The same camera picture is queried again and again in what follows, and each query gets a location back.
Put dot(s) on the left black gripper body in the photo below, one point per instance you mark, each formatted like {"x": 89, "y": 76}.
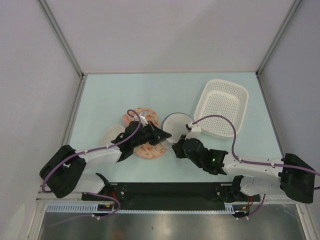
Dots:
{"x": 146, "y": 135}

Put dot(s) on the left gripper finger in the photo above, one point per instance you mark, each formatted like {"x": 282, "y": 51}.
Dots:
{"x": 156, "y": 140}
{"x": 157, "y": 132}

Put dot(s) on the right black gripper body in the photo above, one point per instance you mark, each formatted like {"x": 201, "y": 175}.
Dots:
{"x": 180, "y": 153}

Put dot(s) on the white mesh laundry bag blue trim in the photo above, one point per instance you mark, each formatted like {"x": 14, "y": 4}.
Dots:
{"x": 175, "y": 124}

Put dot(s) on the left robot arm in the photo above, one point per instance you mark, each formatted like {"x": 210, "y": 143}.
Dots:
{"x": 63, "y": 172}

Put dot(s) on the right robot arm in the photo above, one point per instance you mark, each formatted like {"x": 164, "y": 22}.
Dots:
{"x": 290, "y": 175}

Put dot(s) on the floral pink mesh laundry bag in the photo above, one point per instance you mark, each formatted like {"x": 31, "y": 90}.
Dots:
{"x": 132, "y": 146}

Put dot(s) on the plain white mesh laundry bag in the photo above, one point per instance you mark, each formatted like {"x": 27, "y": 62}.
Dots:
{"x": 111, "y": 134}

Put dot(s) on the white perforated plastic basket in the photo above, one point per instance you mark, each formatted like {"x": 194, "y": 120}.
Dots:
{"x": 222, "y": 98}

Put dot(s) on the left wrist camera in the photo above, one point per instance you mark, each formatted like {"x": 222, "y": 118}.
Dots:
{"x": 143, "y": 117}

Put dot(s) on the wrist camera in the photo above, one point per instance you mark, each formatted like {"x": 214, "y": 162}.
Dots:
{"x": 143, "y": 117}
{"x": 194, "y": 130}

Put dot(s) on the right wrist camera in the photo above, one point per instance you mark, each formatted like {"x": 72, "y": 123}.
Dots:
{"x": 194, "y": 130}

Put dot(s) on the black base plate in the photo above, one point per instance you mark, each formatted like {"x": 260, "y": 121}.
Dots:
{"x": 175, "y": 193}

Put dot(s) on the white slotted cable duct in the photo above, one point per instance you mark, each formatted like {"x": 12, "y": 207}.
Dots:
{"x": 105, "y": 208}

